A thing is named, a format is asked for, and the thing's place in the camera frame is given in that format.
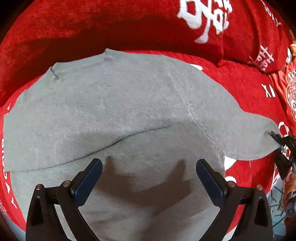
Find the red cloth with ornamental pattern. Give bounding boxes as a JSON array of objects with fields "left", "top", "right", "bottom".
[{"left": 270, "top": 67, "right": 296, "bottom": 122}]

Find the red blanket with white print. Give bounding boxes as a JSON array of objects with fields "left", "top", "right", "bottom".
[{"left": 0, "top": 50, "right": 296, "bottom": 233}]

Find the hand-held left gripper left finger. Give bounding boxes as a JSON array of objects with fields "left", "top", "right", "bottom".
[{"left": 25, "top": 158, "right": 103, "bottom": 241}]

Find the red pillow with large print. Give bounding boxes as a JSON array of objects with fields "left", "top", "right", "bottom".
[{"left": 0, "top": 0, "right": 226, "bottom": 102}]

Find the grey shirt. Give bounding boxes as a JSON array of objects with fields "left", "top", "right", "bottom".
[{"left": 3, "top": 48, "right": 284, "bottom": 241}]

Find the red pillow with small print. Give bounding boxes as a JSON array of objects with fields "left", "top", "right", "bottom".
[{"left": 221, "top": 0, "right": 295, "bottom": 75}]

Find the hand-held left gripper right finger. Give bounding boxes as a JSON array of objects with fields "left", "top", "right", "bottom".
[{"left": 196, "top": 159, "right": 273, "bottom": 241}]

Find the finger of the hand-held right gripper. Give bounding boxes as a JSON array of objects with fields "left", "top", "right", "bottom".
[
  {"left": 275, "top": 150, "right": 292, "bottom": 181},
  {"left": 269, "top": 131, "right": 296, "bottom": 146}
]

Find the person's right hand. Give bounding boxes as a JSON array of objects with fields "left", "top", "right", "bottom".
[{"left": 283, "top": 173, "right": 296, "bottom": 205}]

